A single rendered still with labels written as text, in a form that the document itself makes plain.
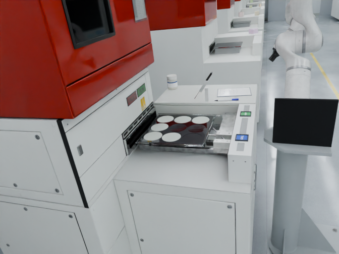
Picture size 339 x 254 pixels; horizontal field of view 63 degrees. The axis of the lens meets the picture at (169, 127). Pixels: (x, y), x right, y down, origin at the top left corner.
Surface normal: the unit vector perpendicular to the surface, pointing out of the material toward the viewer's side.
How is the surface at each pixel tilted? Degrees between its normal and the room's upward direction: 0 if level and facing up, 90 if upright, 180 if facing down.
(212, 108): 90
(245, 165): 90
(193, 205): 90
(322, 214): 0
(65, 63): 90
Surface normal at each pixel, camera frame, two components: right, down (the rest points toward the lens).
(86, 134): 0.95, 0.04
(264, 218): -0.11, -0.89
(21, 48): -0.30, 0.44
